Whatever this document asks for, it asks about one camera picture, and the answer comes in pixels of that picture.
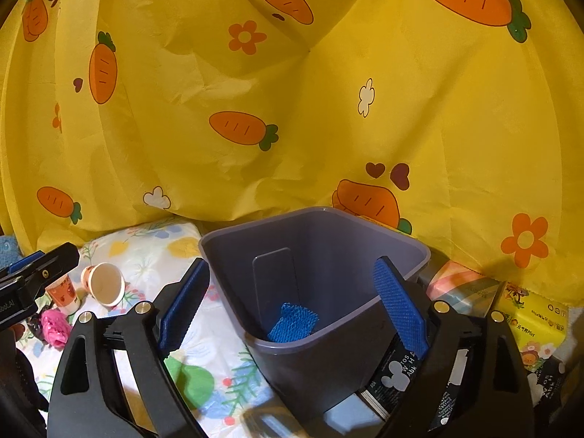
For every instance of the blue foam net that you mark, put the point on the blue foam net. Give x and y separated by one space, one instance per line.
292 324

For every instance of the pink plastic scrap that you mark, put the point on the pink plastic scrap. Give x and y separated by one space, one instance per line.
54 326

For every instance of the black printed cloth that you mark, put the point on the black printed cloth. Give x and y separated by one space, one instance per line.
401 362

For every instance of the grey plastic bin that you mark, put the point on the grey plastic bin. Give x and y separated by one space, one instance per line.
319 246

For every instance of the yellow tissue pack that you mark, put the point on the yellow tissue pack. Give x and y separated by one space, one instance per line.
534 319

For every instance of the pastel striped tissue pack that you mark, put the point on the pastel striped tissue pack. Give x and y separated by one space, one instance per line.
461 283

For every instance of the orange fruit-print paper cup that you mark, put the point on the orange fruit-print paper cup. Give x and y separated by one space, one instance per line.
64 294

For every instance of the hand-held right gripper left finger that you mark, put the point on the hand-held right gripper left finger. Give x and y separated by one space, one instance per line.
182 310

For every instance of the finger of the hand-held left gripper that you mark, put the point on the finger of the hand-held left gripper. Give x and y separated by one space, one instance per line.
20 265
54 262

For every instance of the person's left forearm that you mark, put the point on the person's left forearm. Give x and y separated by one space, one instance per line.
18 374

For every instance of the floral plastic table cover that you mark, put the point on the floral plastic table cover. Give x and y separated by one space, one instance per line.
219 328

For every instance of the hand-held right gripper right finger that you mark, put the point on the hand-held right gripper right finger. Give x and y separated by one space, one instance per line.
401 305

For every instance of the large black plastic bag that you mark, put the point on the large black plastic bag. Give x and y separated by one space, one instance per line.
31 324

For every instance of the yellow carrot-print curtain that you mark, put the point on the yellow carrot-print curtain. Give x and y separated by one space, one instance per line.
319 123

